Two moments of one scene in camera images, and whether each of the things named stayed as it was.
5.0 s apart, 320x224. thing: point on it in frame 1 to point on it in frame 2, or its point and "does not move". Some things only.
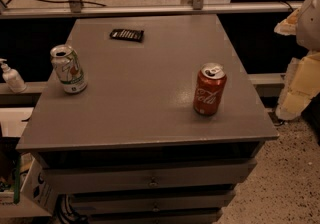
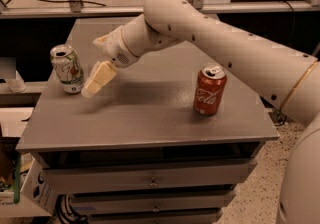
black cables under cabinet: (64, 213) does not move
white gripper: (310, 23) to (115, 47)
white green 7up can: (67, 65) does not move
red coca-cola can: (209, 88) does not move
